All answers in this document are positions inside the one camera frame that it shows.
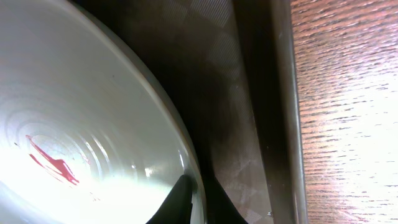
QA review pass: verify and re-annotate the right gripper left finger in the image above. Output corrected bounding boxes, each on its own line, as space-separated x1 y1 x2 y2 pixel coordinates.
147 174 193 224

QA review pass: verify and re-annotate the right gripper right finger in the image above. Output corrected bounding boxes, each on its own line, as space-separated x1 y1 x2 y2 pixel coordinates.
205 178 248 224

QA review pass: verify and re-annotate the grey-white plate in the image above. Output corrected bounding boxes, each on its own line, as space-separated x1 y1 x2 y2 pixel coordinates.
1 1 207 223

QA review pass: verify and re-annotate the brown serving tray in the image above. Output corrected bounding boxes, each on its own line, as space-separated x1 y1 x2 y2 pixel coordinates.
78 0 308 223

